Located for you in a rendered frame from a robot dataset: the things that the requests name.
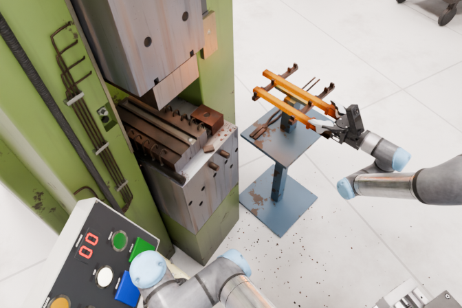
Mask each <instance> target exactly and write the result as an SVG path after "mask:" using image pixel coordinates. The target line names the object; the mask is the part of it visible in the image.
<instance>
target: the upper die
mask: <svg viewBox="0 0 462 308"><path fill-rule="evenodd" d="M198 77H199V72H198V66H197V56H196V54H194V55H192V54H190V58H189V59H188V60H187V61H185V62H184V63H183V64H181V65H180V66H179V67H178V68H177V69H175V70H174V71H172V72H171V73H170V74H169V75H167V77H165V78H164V79H163V80H161V81H160V82H157V81H156V80H154V83H155V86H154V87H152V88H151V89H150V90H148V91H147V92H146V93H145V94H144V95H143V96H141V97H139V96H137V95H135V94H133V93H131V92H130V91H127V90H126V89H123V88H122V87H120V86H118V85H116V84H114V83H112V82H111V81H109V80H107V79H105V78H103V80H104V81H105V82H106V83H109V84H110V85H112V86H114V87H116V88H118V89H120V90H121V91H123V92H125V93H127V94H129V95H130V96H133V97H134V98H137V99H138V100H140V101H142V102H144V103H145V104H147V105H149V106H151V107H153V108H154V109H157V110H158V111H159V110H160V109H162V108H163V107H164V106H165V105H167V104H168V103H169V102H170V101H171V100H172V99H173V98H174V97H176V96H177V95H178V94H179V93H181V92H182V91H183V90H184V89H185V88H187V86H189V85H190V84H191V83H192V82H193V81H194V80H196V79H197V78H198Z"/></svg>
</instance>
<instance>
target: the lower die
mask: <svg viewBox="0 0 462 308"><path fill-rule="evenodd" d="M126 100H130V101H131V102H134V103H135V104H137V105H139V106H141V107H142V108H144V109H146V110H147V111H150V112H151V113H154V114H155V115H157V116H159V117H160V118H162V119H164V120H166V121H167V122H170V123H171V124H174V125H175V126H176V127H179V128H180V129H182V130H184V131H186V132H188V133H189V134H191V135H193V136H195V137H196V138H197V141H196V142H195V143H194V144H193V145H192V143H190V142H188V141H187V140H185V139H183V138H182V137H179V136H178V135H176V134H174V133H172V132H171V131H169V130H167V129H165V128H164V127H162V126H160V125H158V124H156V123H155V122H153V121H151V120H149V119H148V118H146V117H144V116H143V115H140V114H139V113H137V112H135V111H134V110H132V109H130V108H128V107H126V106H124V105H123V104H122V103H123V102H125V101H126ZM115 108H116V110H117V112H118V115H119V117H120V120H121V122H122V125H125V126H126V128H127V130H125V129H124V130H125V131H126V132H127V131H128V130H130V129H132V130H133V131H134V135H133V134H132V132H131V131H130V132H129V133H128V137H129V140H130V143H132V145H134V146H135V144H134V141H133V139H134V137H135V136H136V135H137V134H140V135H141V136H142V139H140V137H139V136H138V137H136V139H135V141H136V143H137V146H138V147H139V149H141V150H142V151H143V149H142V142H143V141H144V140H145V139H149V141H150V144H149V143H148V142H147V141H145V143H144V148H145V151H146V153H147V154H149V155H150V156H151V153H150V148H151V146H152V145H154V144H157V145H158V149H156V146H154V147H153V148H152V152H153V156H154V158H155V159H157V160H158V161H160V159H159V157H158V154H159V152H160V151H161V150H162V149H165V150H166V152H167V154H165V152H164V151H163V152H162V153H161V155H160V157H161V159H162V162H163V164H165V165H166V166H168V167H169V168H171V169H173V170H174V171H176V172H177V173H178V172H179V171H180V170H181V169H182V168H183V167H184V166H185V165H186V164H187V163H188V162H189V161H190V160H191V159H192V158H193V157H194V156H195V155H196V153H197V152H198V151H199V150H200V149H201V148H202V147H203V146H204V145H205V144H206V143H207V142H208V139H207V133H206V130H205V129H203V128H201V127H199V130H197V127H198V125H196V124H194V123H192V122H191V123H190V126H189V120H187V119H185V118H182V121H181V116H179V115H177V114H176V113H175V116H174V117H173V112H172V111H169V110H166V113H165V108H164V107H163V108H162V109H160V110H159V111H158V110H157V109H154V108H153V107H151V106H149V105H147V104H145V103H144V102H142V101H140V100H138V99H137V98H134V97H133V96H129V97H125V98H124V99H122V100H121V101H120V102H119V103H118V105H117V106H116V107H115ZM190 157H191V159H190Z"/></svg>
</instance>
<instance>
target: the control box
mask: <svg viewBox="0 0 462 308"><path fill-rule="evenodd" d="M89 233H91V234H92V235H93V236H96V237H98V241H97V243H96V244H95V245H93V244H91V242H88V241H86V237H87V235H88V234H89ZM118 233H123V234H124V235H125V237H126V244H125V246H124V247H123V248H122V249H117V248H116V247H115V246H114V244H113V240H114V237H115V235H116V234H118ZM138 237H140V238H141V239H143V240H145V241H146V242H147V243H150V244H151V245H152V246H154V247H155V250H154V251H155V252H156V251H157V247H158V245H159V242H160V240H159V239H158V238H156V237H155V236H153V235H152V234H150V233H149V232H147V231H146V230H144V229H143V228H141V227H140V226H138V225H137V224H135V223H134V222H132V221H130V220H129V219H127V218H126V217H124V216H123V215H121V214H120V213H119V212H117V211H115V210H114V209H113V208H111V207H109V206H108V205H106V204H105V203H103V202H101V201H100V200H99V199H97V198H95V197H94V198H90V199H83V200H80V201H78V203H77V204H76V206H75V208H74V210H73V212H72V213H71V215H70V217H69V219H68V221H67V223H66V224H65V227H64V228H63V230H62V232H61V234H60V236H59V238H58V239H57V241H56V243H55V245H54V247H53V248H52V251H51V252H50V254H49V256H48V258H47V260H46V262H45V263H44V265H43V267H42V269H41V271H40V272H39V274H38V276H37V278H36V280H35V281H34V284H33V286H32V288H31V289H30V291H29V293H28V295H27V297H26V298H25V300H24V302H23V304H22V305H21V308H50V307H51V305H52V303H53V302H54V301H55V300H56V299H58V298H65V299H66V300H67V302H68V308H138V305H139V303H140V299H141V297H142V295H141V293H140V295H139V297H138V300H137V303H136V306H135V307H131V306H129V305H127V304H124V303H123V302H120V301H118V300H115V299H114V298H115V297H116V293H117V291H118V288H119V286H120V282H121V280H122V277H123V275H124V272H125V271H128V272H129V270H130V266H131V263H130V262H129V259H130V256H131V253H132V251H133V248H134V246H135V242H136V241H137V238H138ZM83 246H85V247H86V248H87V249H88V248H89V249H90V250H92V254H91V256H90V257H89V258H87V257H85V255H84V256H83V255H81V254H80V252H79V251H80V249H81V247H83ZM104 268H109V269H110V270H111V272H112V279H111V282H110V283H109V284H108V285H106V286H101V285H100V284H99V282H98V275H99V273H100V271H101V270H102V269H104Z"/></svg>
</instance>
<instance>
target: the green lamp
mask: <svg viewBox="0 0 462 308"><path fill-rule="evenodd" d="M126 241H127V240H126V237H125V235H124V234H123V233H118V234H116V235H115V237H114V240H113V244H114V246H115V247H116V248H117V249H122V248H123V247H124V246H125V244H126Z"/></svg>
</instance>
